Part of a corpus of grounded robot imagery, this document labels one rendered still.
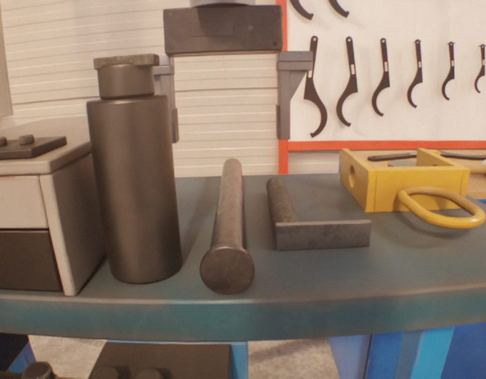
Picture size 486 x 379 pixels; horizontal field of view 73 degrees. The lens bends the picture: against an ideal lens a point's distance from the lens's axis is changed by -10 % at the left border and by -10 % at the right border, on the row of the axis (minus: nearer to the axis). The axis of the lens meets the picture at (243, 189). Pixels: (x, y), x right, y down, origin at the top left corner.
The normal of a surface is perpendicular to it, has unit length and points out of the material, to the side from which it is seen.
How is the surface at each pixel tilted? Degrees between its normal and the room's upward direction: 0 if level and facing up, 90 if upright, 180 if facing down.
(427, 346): 90
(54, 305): 90
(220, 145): 90
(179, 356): 0
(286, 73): 89
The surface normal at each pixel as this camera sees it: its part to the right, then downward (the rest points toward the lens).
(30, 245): 0.00, 0.30
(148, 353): -0.03, -0.95
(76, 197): 1.00, -0.03
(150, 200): 0.55, 0.23
